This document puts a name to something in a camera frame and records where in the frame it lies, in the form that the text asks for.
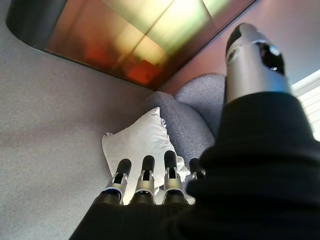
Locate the white curtain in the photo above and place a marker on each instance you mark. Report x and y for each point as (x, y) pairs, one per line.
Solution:
(310, 102)

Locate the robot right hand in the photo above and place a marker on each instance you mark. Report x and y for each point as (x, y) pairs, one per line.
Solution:
(250, 175)

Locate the white fringed cushion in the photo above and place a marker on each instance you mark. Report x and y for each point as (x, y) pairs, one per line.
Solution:
(142, 135)

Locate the grey fabric armchair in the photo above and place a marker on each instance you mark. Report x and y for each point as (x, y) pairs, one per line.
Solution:
(185, 117)

